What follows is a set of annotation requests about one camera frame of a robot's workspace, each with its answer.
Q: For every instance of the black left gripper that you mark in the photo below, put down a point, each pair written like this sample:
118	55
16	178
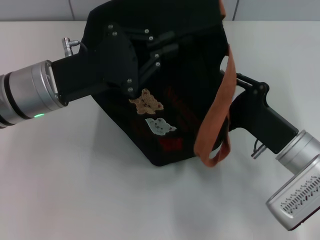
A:
100	70

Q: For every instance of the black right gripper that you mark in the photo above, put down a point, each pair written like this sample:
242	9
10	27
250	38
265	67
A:
257	115

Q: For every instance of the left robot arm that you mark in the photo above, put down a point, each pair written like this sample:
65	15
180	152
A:
27	92

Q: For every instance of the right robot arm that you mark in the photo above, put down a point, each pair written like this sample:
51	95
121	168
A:
297	152

